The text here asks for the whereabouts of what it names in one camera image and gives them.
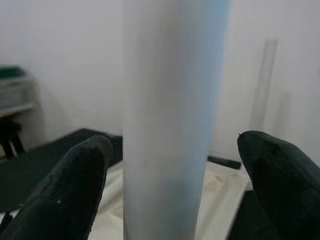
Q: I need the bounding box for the white plastic children table top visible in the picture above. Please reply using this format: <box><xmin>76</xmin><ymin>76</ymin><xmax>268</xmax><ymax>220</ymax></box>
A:
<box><xmin>88</xmin><ymin>159</ymin><xmax>253</xmax><ymax>240</ymax></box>

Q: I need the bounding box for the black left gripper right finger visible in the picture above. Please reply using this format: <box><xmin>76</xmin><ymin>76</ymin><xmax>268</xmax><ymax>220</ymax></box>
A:
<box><xmin>226</xmin><ymin>130</ymin><xmax>320</xmax><ymax>240</ymax></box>

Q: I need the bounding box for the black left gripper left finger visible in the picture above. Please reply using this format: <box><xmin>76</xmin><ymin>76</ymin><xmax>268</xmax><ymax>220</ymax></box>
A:
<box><xmin>0</xmin><ymin>135</ymin><xmax>112</xmax><ymax>240</ymax></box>

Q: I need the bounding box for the white plastic table leg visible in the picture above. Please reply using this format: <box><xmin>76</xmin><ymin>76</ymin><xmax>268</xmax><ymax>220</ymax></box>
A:
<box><xmin>249</xmin><ymin>37</ymin><xmax>278</xmax><ymax>132</ymax></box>
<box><xmin>121</xmin><ymin>0</ymin><xmax>232</xmax><ymax>240</ymax></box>

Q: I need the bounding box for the black tablecloth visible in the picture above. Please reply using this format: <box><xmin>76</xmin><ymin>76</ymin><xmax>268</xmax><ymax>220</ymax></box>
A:
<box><xmin>0</xmin><ymin>127</ymin><xmax>242</xmax><ymax>213</ymax></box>

